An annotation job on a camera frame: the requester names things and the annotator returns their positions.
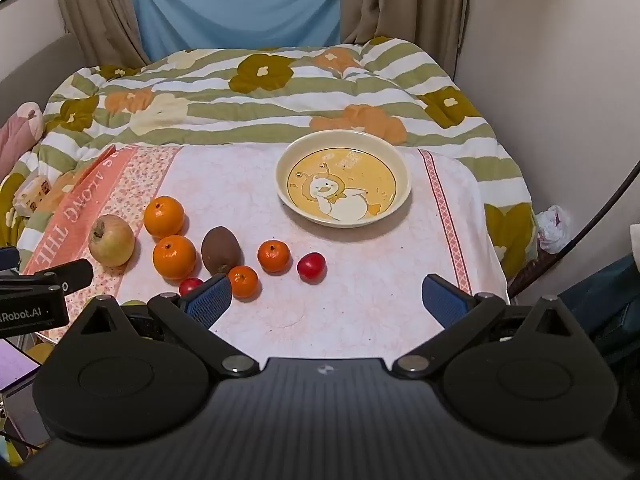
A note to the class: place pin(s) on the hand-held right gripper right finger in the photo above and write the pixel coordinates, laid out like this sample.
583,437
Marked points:
442,300

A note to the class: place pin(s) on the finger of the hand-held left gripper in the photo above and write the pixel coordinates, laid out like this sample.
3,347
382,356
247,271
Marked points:
9,259
70,274

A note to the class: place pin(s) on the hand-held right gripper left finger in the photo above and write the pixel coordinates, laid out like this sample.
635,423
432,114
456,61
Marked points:
210,301

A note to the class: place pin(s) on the red cherry tomato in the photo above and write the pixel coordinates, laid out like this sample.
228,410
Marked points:
189,286
311,267

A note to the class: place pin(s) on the small mandarin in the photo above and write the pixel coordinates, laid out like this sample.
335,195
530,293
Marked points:
245,282
273,256

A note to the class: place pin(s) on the yellowish apple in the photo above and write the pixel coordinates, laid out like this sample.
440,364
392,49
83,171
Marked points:
112,241

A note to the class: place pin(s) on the large orange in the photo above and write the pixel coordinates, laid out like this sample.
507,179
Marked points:
174,257
163,217

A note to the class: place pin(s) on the green apple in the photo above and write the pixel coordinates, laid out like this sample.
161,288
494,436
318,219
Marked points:
134,302

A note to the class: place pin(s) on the cream duck print plate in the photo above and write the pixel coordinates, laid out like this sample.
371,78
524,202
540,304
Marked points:
344,180

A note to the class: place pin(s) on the brown kiwi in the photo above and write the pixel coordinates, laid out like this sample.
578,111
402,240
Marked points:
220,250

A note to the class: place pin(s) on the purple screen device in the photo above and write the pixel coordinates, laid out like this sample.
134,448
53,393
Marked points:
15,365

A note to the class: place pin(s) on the pink floral blanket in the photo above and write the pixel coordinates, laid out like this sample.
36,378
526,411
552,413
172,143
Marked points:
350,260

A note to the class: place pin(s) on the pink plush toy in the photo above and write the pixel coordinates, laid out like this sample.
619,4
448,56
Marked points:
17,135

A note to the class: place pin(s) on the white plastic bag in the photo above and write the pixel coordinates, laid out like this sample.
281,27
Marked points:
552,227

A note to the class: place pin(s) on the dark blue bag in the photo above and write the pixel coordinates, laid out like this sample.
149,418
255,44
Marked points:
610,300

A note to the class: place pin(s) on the grey upholstered headboard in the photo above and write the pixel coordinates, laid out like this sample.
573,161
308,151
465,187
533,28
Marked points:
35,60

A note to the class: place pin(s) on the green striped floral quilt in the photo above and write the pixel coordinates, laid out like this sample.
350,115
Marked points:
260,105

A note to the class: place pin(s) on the beige curtain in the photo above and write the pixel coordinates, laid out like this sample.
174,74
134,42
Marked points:
400,5
95,5

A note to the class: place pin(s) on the blue hanging cloth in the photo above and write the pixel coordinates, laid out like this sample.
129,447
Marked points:
235,5

